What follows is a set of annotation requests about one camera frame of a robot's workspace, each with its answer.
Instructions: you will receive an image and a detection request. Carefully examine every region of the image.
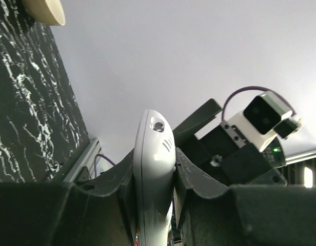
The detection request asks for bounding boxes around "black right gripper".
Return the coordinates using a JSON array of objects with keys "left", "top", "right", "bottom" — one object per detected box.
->
[{"left": 173, "top": 98, "right": 288, "bottom": 186}]

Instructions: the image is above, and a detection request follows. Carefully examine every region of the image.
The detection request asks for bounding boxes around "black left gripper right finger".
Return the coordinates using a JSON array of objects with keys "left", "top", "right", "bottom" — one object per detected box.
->
[{"left": 174, "top": 149, "right": 316, "bottom": 245}]

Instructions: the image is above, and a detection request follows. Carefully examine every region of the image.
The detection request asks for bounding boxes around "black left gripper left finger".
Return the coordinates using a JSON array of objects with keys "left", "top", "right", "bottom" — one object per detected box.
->
[{"left": 0, "top": 153, "right": 137, "bottom": 245}]

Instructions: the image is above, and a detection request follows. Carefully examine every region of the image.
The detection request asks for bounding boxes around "white remote control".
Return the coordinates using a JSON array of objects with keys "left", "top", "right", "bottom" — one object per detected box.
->
[{"left": 133, "top": 109, "right": 176, "bottom": 246}]

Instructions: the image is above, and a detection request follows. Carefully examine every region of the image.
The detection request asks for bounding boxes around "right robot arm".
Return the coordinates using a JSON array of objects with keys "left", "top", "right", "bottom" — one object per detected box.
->
[{"left": 173, "top": 99, "right": 287, "bottom": 186}]

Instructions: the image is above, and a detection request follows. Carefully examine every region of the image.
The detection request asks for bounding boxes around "cream bowl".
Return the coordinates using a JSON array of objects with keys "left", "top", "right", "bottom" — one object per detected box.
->
[{"left": 22, "top": 0, "right": 66, "bottom": 26}]

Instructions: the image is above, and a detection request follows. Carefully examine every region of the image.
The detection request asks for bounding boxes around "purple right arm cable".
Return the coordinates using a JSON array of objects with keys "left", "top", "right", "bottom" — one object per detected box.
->
[{"left": 222, "top": 86, "right": 296, "bottom": 121}]

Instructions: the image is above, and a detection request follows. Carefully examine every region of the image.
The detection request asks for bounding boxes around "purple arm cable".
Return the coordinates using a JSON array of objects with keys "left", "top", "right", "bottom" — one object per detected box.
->
[
  {"left": 222, "top": 86, "right": 296, "bottom": 121},
  {"left": 93, "top": 153, "right": 116, "bottom": 179}
]

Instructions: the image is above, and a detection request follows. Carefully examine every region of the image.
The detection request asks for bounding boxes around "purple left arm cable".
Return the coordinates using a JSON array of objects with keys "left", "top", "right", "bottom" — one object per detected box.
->
[{"left": 93, "top": 153, "right": 116, "bottom": 179}]

